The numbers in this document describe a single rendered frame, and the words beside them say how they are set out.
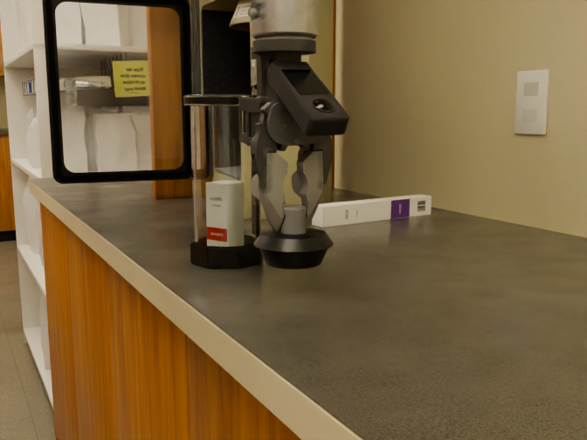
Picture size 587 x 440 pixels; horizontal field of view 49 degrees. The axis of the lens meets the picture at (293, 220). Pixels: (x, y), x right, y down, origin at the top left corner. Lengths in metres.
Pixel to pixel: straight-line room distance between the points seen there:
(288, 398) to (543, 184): 0.84
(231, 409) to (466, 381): 0.29
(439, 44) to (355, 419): 1.11
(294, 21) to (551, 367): 0.42
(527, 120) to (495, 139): 0.09
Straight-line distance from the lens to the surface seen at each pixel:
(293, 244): 0.71
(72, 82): 1.45
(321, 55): 1.38
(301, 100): 0.67
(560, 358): 0.61
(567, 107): 1.23
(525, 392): 0.53
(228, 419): 0.75
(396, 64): 1.58
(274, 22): 0.72
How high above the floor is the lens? 1.15
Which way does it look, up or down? 10 degrees down
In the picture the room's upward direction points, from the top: straight up
